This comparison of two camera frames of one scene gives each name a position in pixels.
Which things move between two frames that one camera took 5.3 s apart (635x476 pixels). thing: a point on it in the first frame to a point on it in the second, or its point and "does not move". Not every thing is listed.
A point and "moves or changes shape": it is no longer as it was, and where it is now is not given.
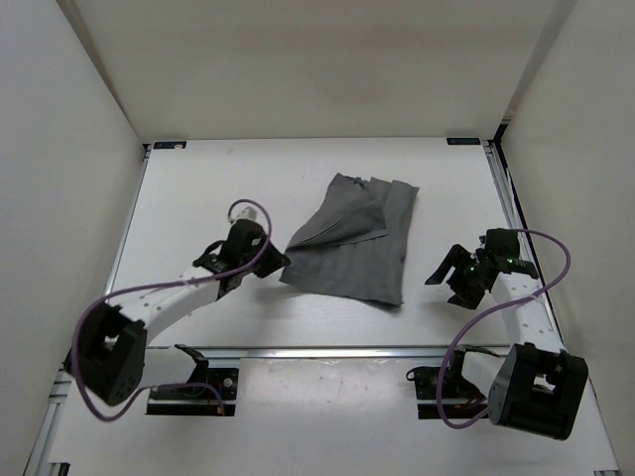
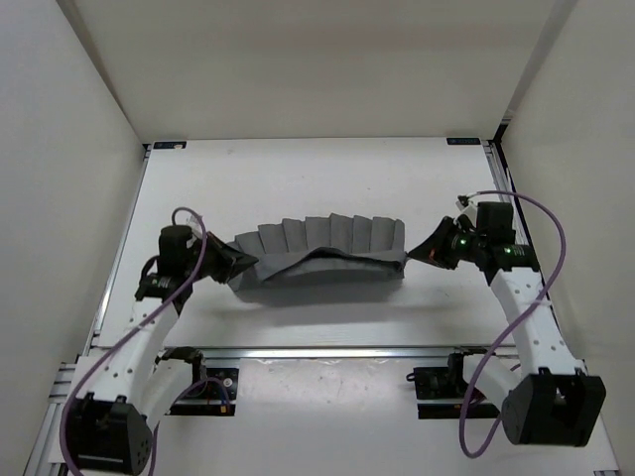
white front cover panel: x=316 y=416 does not move
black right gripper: x=457 y=257 to x=434 y=248
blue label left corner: x=173 y=145 does not move
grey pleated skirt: x=353 y=244 moves or changes shape
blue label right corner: x=464 y=141 does not move
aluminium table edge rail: x=334 y=351 does not move
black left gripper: x=276 y=262 to x=231 y=262
